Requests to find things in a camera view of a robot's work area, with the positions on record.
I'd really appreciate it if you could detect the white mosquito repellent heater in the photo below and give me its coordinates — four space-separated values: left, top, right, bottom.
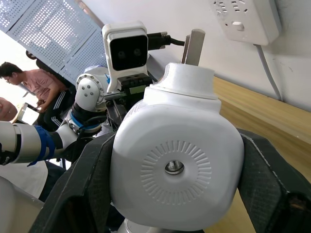
109 29 245 230

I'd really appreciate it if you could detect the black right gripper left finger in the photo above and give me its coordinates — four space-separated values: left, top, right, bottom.
29 132 127 233

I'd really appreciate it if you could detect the white tablet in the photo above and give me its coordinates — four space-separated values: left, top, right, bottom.
15 102 41 126

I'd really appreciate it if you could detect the white power strip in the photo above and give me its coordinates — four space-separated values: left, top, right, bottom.
210 0 283 46

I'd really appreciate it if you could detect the blue arm strap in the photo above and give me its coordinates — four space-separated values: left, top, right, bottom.
27 124 56 167

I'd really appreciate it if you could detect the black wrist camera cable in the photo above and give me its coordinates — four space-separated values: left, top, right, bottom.
146 31 187 51

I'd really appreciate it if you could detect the grey perforated metal panel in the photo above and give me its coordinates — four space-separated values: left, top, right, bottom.
0 0 108 79

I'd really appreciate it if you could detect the white power strip cable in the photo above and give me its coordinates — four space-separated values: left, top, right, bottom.
253 43 284 101

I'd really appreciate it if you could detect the person in pink shirt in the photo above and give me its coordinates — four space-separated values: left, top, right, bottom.
0 61 76 133

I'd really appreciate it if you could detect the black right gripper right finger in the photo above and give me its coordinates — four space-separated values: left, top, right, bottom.
233 128 311 233

